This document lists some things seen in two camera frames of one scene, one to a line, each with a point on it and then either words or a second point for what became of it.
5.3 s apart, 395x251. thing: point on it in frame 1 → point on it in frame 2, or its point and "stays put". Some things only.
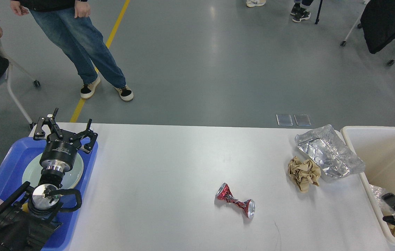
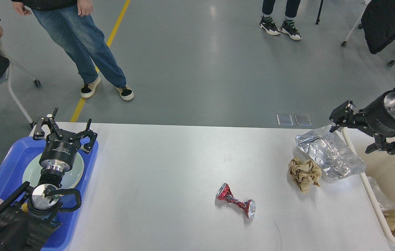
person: (299, 11) → (267, 23)
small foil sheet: (323, 145) stays put
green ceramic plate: (32, 173) stays put
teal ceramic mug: (24, 207) stays put
